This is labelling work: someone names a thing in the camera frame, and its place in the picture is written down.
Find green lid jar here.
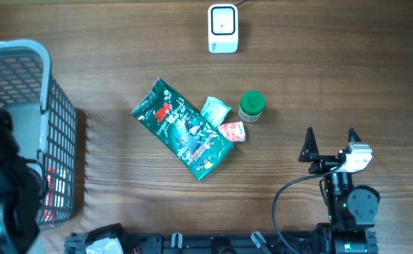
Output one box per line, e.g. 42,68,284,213
238,90,265,123

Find red orange candy packet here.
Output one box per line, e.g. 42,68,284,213
218,121,246,143

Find teal wet wipes packet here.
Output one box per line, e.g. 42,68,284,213
200,97,232,128

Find green 3M gloves bag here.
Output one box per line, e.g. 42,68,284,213
131,78,234,181

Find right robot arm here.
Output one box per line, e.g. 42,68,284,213
299,127,381,253

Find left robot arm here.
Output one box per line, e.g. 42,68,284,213
0,109,47,253

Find white barcode scanner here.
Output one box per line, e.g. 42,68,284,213
208,4,239,54

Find grey plastic basket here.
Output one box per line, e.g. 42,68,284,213
0,40,77,232

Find black right camera cable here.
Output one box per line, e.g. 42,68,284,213
271,162,347,254

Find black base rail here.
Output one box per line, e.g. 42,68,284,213
64,224,379,254

